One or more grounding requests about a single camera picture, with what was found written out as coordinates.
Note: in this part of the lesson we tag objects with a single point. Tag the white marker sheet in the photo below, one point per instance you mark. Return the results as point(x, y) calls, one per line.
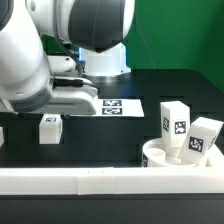
point(116, 108)

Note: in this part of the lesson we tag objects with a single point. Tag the white U-shaped barrier wall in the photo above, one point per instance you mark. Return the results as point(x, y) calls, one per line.
point(108, 180)

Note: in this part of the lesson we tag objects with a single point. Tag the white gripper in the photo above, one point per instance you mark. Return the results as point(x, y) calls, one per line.
point(28, 86)

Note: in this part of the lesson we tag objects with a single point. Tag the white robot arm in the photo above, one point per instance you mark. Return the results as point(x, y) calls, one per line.
point(32, 28)

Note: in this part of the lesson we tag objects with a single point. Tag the white round stool seat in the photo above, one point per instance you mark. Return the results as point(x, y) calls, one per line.
point(154, 155)

